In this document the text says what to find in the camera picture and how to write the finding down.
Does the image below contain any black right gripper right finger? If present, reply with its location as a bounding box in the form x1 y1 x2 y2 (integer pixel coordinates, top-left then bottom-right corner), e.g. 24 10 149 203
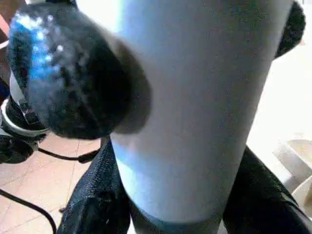
222 145 312 234

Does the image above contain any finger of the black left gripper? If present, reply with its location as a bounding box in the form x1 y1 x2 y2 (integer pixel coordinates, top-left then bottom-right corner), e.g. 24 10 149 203
8 1 154 140
274 0 307 59

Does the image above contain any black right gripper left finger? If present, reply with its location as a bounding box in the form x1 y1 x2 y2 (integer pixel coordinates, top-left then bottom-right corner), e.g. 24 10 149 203
56 140 134 234

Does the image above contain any white plastic table top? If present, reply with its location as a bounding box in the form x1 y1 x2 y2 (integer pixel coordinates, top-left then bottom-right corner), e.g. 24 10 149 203
245 39 312 208

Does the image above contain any white plastic table leg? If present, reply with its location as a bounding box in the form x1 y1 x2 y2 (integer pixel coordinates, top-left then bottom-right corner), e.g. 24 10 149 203
109 0 296 234

